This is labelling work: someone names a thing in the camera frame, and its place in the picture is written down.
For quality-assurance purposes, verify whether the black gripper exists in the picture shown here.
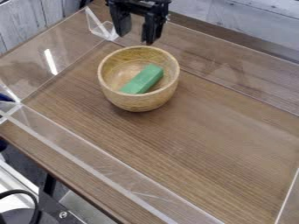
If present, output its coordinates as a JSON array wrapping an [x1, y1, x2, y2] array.
[[106, 0, 173, 45]]

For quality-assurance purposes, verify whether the green rectangular block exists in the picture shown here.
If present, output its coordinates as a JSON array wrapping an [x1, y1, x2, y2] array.
[[119, 64, 165, 95]]

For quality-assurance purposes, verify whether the light wooden bowl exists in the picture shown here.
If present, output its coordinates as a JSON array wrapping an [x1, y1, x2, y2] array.
[[98, 45, 181, 112]]

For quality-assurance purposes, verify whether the black table leg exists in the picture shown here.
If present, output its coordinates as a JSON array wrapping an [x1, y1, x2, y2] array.
[[43, 174, 57, 196]]

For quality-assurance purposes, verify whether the clear acrylic corner bracket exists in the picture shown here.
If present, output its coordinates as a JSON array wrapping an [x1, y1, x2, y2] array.
[[86, 7, 119, 41]]

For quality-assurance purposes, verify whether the clear acrylic tray wall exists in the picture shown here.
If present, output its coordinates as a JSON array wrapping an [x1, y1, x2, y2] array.
[[0, 81, 225, 224]]

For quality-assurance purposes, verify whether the grey metal base plate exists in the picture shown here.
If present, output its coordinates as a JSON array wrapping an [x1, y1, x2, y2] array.
[[39, 191, 117, 224]]

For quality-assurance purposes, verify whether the black cable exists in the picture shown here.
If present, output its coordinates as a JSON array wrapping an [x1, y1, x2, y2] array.
[[0, 189, 43, 224]]

